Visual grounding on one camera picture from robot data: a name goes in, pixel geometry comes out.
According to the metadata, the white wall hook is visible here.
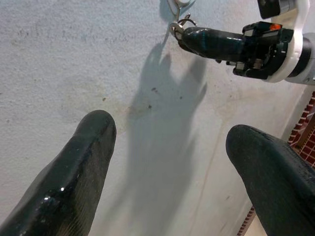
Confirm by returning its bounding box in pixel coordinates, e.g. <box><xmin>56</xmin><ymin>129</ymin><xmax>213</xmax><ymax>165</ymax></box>
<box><xmin>166</xmin><ymin>0</ymin><xmax>196</xmax><ymax>16</ymax></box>

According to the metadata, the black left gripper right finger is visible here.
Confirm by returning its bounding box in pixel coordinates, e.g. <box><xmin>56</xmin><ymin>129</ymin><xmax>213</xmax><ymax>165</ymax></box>
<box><xmin>225</xmin><ymin>124</ymin><xmax>315</xmax><ymax>236</ymax></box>

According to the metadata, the silver key bunch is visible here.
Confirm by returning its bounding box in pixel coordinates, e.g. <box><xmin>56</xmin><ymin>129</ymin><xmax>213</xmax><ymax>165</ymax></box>
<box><xmin>169</xmin><ymin>12</ymin><xmax>197</xmax><ymax>41</ymax></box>

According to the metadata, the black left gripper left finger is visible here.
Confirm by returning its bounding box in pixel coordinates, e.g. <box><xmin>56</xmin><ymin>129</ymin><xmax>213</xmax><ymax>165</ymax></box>
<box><xmin>0</xmin><ymin>109</ymin><xmax>117</xmax><ymax>236</ymax></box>

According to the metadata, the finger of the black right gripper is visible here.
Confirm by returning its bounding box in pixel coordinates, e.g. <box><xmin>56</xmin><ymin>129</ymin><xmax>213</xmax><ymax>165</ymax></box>
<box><xmin>177</xmin><ymin>38</ymin><xmax>237</xmax><ymax>62</ymax></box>
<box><xmin>183</xmin><ymin>26</ymin><xmax>247</xmax><ymax>59</ymax></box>

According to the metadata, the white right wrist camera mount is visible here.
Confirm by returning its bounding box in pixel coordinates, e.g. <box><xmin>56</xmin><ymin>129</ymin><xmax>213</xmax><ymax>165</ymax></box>
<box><xmin>257</xmin><ymin>0</ymin><xmax>311</xmax><ymax>83</ymax></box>

